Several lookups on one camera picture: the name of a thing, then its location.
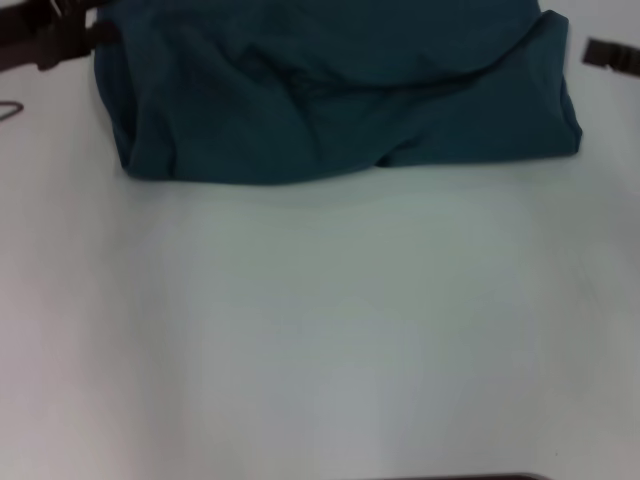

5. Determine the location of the teal t-shirt with beige print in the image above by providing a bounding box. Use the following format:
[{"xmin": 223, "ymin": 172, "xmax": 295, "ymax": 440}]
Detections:
[{"xmin": 92, "ymin": 0, "xmax": 584, "ymax": 188}]

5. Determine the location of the black flat panel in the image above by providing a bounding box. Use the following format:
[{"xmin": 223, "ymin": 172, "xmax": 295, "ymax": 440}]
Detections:
[{"xmin": 462, "ymin": 471, "xmax": 549, "ymax": 480}]

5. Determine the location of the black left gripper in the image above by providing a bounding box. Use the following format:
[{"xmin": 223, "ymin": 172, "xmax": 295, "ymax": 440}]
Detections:
[{"xmin": 0, "ymin": 0, "xmax": 121, "ymax": 72}]

